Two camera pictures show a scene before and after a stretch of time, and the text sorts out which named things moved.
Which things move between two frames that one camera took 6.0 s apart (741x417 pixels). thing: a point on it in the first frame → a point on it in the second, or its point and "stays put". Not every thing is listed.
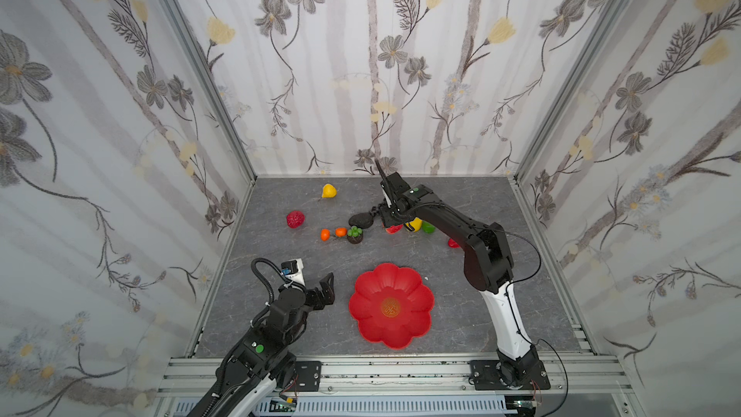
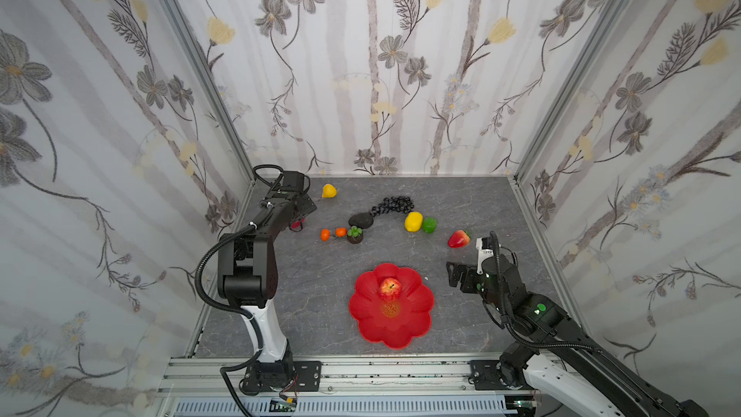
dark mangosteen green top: (355, 235) stays put
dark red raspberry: (295, 219) stays put
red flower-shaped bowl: (392, 305) stays put
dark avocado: (362, 219) stays put
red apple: (394, 229) → (391, 289)
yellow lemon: (416, 224) stays put
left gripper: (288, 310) → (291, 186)
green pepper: (427, 228) stays put
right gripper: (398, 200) → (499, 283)
